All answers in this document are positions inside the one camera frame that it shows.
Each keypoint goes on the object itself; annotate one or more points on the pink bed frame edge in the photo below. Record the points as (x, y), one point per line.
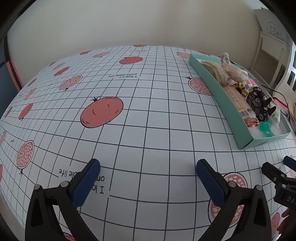
(14, 75)

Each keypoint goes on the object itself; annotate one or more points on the white bed frame shelf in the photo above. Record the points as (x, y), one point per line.
(274, 62)

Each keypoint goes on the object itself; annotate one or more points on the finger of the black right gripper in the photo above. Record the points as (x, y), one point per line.
(289, 162)
(274, 174)

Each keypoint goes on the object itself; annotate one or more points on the cream lace scrunchie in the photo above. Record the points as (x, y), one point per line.
(225, 73)

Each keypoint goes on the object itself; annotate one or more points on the wafer biscuit packet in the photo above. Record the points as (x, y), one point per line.
(242, 106)

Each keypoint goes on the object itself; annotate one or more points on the teal shallow box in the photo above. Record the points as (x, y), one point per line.
(245, 137)

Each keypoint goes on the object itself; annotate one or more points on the person right hand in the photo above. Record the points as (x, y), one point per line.
(285, 215)

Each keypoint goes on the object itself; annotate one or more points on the black gold action figure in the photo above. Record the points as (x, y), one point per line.
(267, 103)

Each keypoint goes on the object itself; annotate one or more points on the cotton swabs bag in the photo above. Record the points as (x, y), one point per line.
(275, 117)

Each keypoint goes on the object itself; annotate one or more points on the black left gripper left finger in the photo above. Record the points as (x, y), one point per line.
(82, 183)

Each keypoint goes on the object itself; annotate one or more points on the colourful plastic flower toy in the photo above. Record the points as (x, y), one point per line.
(242, 88)

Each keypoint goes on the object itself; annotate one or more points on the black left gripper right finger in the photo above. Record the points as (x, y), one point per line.
(214, 183)

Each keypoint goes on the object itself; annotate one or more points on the pink hair comb clip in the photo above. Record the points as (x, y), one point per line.
(250, 82)

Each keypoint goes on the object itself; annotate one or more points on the pomegranate grid bed sheet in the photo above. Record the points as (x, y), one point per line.
(148, 118)

